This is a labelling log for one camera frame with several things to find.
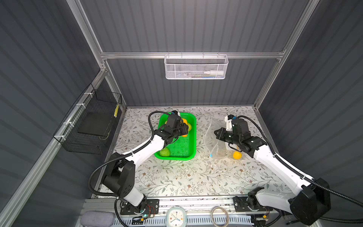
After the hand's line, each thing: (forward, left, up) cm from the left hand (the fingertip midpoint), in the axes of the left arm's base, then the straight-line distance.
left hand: (187, 126), depth 86 cm
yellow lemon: (-15, -30, -12) cm, 36 cm away
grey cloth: (-42, +49, -15) cm, 67 cm away
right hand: (-7, -15, +3) cm, 17 cm away
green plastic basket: (-5, +3, -18) cm, 19 cm away
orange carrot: (+2, +2, +3) cm, 4 cm away
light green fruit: (+9, -3, -12) cm, 16 cm away
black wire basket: (-5, +53, +10) cm, 54 cm away
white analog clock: (-44, +8, -16) cm, 47 cm away
